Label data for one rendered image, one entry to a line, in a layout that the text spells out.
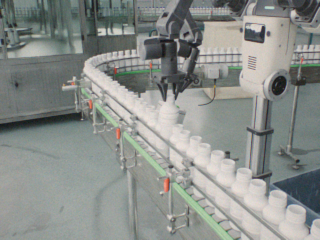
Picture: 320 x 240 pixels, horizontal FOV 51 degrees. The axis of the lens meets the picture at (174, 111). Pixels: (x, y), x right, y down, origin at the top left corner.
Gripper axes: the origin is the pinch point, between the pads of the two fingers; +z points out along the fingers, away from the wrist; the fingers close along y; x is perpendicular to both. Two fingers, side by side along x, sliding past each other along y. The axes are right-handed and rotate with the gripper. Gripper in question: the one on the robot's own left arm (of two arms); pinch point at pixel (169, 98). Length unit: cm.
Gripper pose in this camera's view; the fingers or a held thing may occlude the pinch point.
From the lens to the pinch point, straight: 117.5
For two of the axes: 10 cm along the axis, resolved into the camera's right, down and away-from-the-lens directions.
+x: -4.6, -2.9, 8.4
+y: 8.9, -1.6, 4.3
